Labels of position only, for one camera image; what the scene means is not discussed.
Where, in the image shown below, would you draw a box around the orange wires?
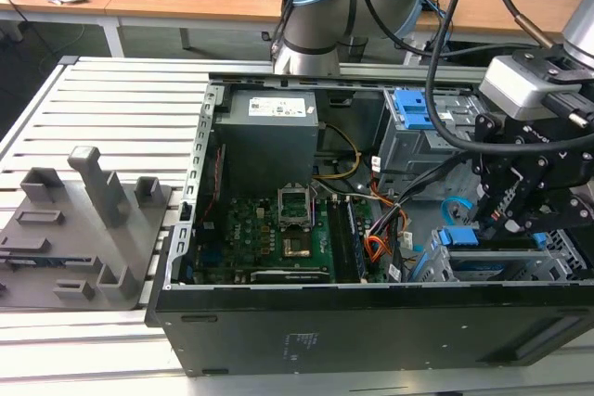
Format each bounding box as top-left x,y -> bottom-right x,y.
364,210 -> 409,262

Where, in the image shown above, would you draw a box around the black graphics card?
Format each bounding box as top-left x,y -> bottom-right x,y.
250,267 -> 334,284

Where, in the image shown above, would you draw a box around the black PC case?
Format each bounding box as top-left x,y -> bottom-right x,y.
144,71 -> 594,377

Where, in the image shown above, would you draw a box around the blue drive latch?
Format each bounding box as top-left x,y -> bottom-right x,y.
392,87 -> 442,131

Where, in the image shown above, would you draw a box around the long black looped cable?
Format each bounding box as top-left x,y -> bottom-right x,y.
424,0 -> 588,159

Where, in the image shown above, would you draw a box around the black RAM slot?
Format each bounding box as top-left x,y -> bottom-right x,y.
329,198 -> 354,284

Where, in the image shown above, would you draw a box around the grey power supply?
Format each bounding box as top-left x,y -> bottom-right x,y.
213,89 -> 321,184

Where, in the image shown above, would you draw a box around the green motherboard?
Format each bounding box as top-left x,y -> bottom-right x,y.
192,191 -> 395,285

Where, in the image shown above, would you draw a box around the hard disk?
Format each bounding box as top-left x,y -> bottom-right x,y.
414,224 -> 551,284

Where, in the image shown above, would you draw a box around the thin red wire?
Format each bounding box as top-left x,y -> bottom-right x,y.
199,143 -> 228,230

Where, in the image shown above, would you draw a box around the light blue cable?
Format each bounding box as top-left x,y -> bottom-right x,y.
420,0 -> 454,66

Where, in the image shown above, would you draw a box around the grey drive cage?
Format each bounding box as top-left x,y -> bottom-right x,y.
375,87 -> 488,174

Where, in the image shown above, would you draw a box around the grey disk bay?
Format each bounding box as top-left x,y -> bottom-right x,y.
407,228 -> 588,284

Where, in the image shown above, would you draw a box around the metal socket cover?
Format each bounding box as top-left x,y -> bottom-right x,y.
277,185 -> 315,231

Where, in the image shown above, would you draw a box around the yellow wires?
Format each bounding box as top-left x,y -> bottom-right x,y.
315,121 -> 361,180

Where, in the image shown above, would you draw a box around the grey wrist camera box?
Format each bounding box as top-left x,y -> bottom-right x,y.
478,53 -> 584,121

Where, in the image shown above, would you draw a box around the CPU socket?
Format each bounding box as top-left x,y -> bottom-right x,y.
281,234 -> 313,259

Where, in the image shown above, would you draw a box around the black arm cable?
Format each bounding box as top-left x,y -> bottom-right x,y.
359,0 -> 435,57
271,0 -> 313,63

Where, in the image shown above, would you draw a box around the RAM stick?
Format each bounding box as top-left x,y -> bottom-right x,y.
345,198 -> 368,282

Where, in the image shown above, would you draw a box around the blue disk wire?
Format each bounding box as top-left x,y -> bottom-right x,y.
438,198 -> 475,230

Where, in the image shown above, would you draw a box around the grey parts rack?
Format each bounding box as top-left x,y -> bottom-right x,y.
0,145 -> 175,312

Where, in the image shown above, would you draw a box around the black sleeved disk wire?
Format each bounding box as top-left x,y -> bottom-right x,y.
392,152 -> 500,235

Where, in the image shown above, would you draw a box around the black cable with brown ferrule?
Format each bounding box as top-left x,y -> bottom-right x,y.
480,0 -> 557,50

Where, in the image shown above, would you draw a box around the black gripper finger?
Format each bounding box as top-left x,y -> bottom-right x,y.
503,177 -> 594,236
471,112 -> 507,236

